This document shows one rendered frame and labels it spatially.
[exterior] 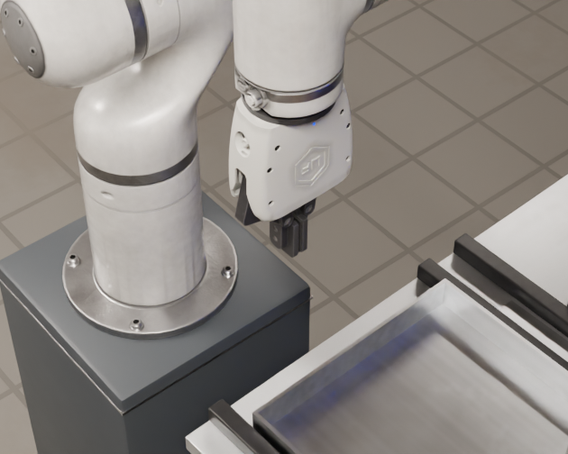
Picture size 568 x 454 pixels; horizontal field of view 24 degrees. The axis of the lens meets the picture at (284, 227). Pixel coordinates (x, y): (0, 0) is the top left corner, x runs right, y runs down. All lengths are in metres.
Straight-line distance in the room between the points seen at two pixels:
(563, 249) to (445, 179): 1.38
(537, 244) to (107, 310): 0.47
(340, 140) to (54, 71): 0.25
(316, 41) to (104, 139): 0.34
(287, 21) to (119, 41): 0.24
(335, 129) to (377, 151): 1.83
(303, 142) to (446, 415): 0.37
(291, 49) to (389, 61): 2.18
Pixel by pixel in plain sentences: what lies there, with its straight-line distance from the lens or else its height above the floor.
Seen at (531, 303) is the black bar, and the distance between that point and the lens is 1.38.
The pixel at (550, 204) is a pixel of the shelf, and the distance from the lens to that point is 1.51.
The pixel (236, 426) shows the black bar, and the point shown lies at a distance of 1.25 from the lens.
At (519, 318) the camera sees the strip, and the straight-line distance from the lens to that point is 1.38.
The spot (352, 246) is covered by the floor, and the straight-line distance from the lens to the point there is 2.66.
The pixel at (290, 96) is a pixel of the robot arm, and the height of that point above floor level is 1.28.
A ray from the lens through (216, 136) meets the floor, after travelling 2.91.
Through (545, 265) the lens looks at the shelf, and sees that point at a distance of 1.44.
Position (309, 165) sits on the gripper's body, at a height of 1.20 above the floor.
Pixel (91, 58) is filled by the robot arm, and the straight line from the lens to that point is 1.13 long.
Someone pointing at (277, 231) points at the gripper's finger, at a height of 1.11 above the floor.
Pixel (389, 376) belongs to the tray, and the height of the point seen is 0.88.
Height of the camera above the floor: 1.90
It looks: 45 degrees down
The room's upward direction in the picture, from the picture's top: straight up
